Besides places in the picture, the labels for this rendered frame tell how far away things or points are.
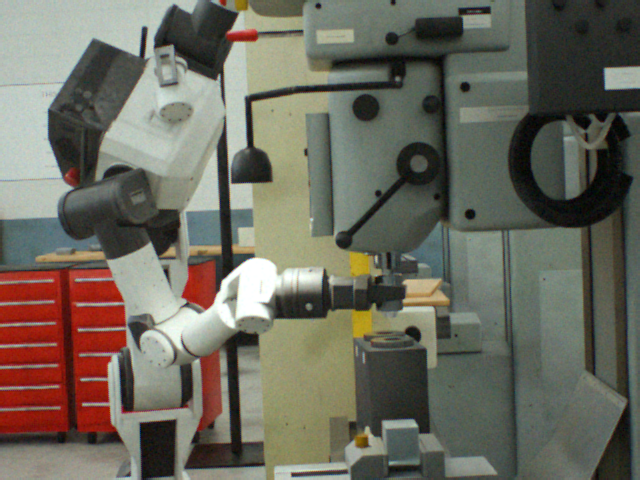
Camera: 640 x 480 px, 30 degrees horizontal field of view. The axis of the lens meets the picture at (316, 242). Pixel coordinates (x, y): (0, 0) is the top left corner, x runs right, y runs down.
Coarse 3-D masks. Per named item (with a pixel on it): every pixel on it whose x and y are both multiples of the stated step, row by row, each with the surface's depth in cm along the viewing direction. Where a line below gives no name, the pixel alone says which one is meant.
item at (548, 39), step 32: (544, 0) 166; (576, 0) 165; (608, 0) 164; (544, 32) 166; (576, 32) 166; (608, 32) 166; (544, 64) 166; (576, 64) 166; (608, 64) 166; (544, 96) 166; (576, 96) 166; (608, 96) 166
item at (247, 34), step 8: (232, 32) 212; (240, 32) 212; (248, 32) 212; (256, 32) 212; (264, 32) 212; (272, 32) 212; (280, 32) 212; (288, 32) 212; (296, 32) 212; (232, 40) 212; (240, 40) 212; (248, 40) 212; (256, 40) 213
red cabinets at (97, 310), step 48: (0, 288) 666; (48, 288) 665; (96, 288) 659; (192, 288) 652; (0, 336) 668; (48, 336) 667; (96, 336) 661; (0, 384) 670; (48, 384) 668; (96, 384) 662; (0, 432) 672; (96, 432) 674
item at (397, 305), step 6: (378, 282) 203; (384, 282) 203; (390, 282) 202; (396, 282) 203; (396, 300) 203; (402, 300) 204; (378, 306) 204; (384, 306) 203; (390, 306) 203; (396, 306) 203; (402, 306) 204
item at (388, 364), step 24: (384, 336) 249; (360, 360) 249; (384, 360) 238; (408, 360) 239; (360, 384) 251; (384, 384) 238; (408, 384) 239; (360, 408) 253; (384, 408) 238; (408, 408) 239
